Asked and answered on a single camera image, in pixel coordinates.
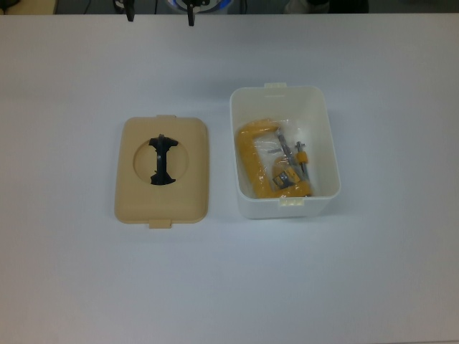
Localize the clear plastic bag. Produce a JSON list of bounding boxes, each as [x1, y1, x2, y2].
[[234, 116, 318, 200]]

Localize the white plastic tool case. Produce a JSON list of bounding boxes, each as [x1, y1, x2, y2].
[[229, 82, 341, 221]]

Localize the yellow C-clamp tool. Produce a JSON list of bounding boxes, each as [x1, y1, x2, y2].
[[235, 120, 315, 199]]

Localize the black folding lid handle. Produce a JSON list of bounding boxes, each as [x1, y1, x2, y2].
[[148, 133, 179, 186]]

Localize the tan plastic case lid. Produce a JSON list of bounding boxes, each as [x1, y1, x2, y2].
[[113, 114, 211, 230]]

